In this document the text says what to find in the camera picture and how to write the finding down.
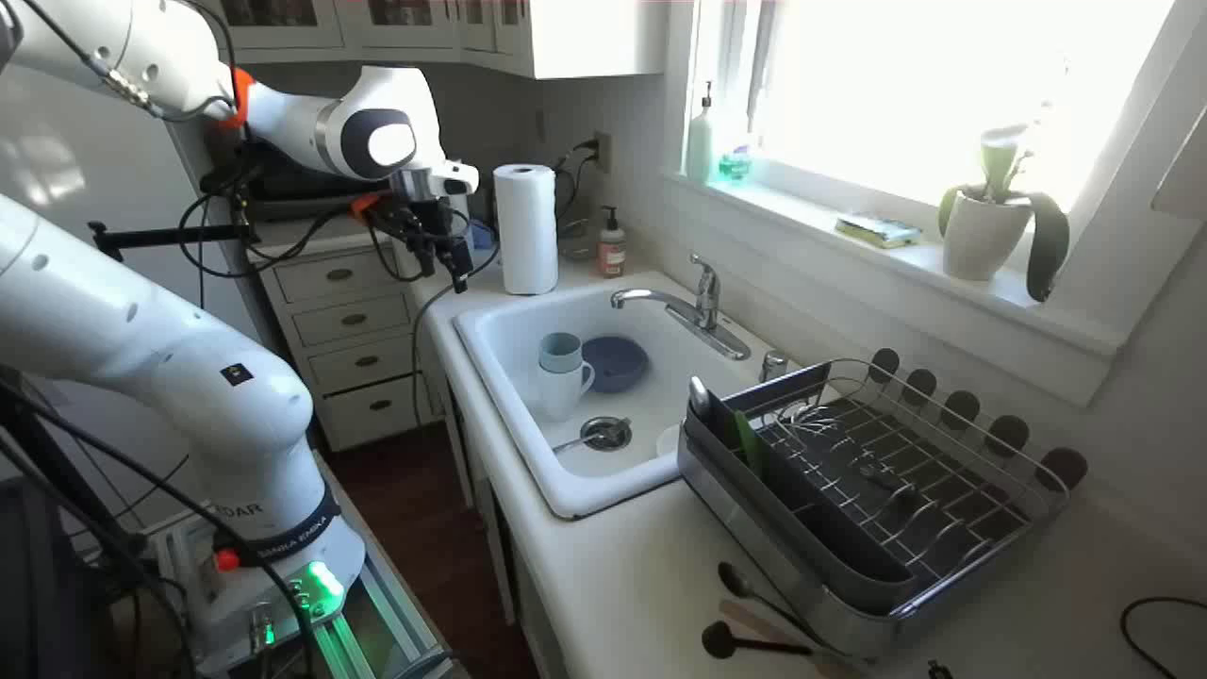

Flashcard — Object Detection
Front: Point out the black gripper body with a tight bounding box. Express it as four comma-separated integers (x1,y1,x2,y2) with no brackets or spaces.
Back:
398,191,477,264

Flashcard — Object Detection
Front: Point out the white paper towel roll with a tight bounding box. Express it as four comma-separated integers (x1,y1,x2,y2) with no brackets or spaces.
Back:
491,158,564,298

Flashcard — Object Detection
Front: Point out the white drawer cabinet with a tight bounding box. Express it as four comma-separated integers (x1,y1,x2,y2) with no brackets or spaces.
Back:
250,230,444,451

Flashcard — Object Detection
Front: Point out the teal cup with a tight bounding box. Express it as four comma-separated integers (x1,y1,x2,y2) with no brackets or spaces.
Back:
540,329,585,378

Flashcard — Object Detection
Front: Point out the brown pump soap bottle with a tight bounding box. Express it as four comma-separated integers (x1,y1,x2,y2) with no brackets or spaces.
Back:
595,205,630,284

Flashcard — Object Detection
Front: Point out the white mug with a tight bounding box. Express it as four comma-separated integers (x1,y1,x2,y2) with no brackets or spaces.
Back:
535,353,599,425

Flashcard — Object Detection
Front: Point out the blue plate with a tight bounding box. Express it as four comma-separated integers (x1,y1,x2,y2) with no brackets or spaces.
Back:
579,332,655,395

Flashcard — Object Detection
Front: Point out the metal sink drain strainer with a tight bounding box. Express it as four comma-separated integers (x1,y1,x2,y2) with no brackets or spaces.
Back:
579,412,639,451

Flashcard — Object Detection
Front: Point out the white ceramic sink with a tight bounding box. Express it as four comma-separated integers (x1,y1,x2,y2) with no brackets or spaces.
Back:
449,266,806,525

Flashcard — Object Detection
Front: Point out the pale green dish soap bottle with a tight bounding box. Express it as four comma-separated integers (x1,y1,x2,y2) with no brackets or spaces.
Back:
682,78,718,186

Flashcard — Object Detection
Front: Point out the small teal object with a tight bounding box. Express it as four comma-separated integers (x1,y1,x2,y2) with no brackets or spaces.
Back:
712,139,757,186

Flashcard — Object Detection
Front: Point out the green item in rack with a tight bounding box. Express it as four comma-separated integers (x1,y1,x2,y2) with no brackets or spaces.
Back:
709,388,767,471

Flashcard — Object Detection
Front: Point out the green yellow sponge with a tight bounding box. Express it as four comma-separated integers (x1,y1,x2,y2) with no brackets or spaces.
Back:
834,211,921,252

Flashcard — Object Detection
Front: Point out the black spoon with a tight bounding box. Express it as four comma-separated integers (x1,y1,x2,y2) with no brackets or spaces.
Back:
698,618,821,662

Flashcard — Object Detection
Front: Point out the black metal stand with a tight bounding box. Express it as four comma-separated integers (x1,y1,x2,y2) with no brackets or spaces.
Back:
0,368,167,606

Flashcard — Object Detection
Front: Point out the wooden utensil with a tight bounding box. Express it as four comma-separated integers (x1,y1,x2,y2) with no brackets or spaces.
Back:
718,598,873,679

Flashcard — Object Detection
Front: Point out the white framed window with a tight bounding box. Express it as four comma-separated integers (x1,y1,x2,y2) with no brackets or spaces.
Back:
665,0,1207,363

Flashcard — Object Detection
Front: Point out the potted plant in white pot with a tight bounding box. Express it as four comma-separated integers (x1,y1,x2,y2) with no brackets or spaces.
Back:
934,122,1076,306

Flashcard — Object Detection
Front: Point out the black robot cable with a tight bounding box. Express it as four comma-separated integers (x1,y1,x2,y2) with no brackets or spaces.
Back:
409,278,459,428

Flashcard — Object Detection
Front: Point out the wall power outlet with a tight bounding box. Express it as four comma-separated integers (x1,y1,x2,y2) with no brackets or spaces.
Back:
579,129,615,172

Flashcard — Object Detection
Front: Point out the chrome tap base plate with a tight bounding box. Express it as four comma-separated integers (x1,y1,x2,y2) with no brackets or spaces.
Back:
662,294,753,366

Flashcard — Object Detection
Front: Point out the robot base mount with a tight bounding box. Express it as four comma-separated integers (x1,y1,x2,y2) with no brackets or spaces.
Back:
144,493,457,679

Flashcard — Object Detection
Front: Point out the grey wire dish rack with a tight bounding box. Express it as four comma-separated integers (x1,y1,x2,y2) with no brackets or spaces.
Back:
677,347,1092,655

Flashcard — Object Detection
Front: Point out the thin black cable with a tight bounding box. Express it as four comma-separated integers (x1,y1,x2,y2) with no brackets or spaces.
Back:
1117,592,1207,679

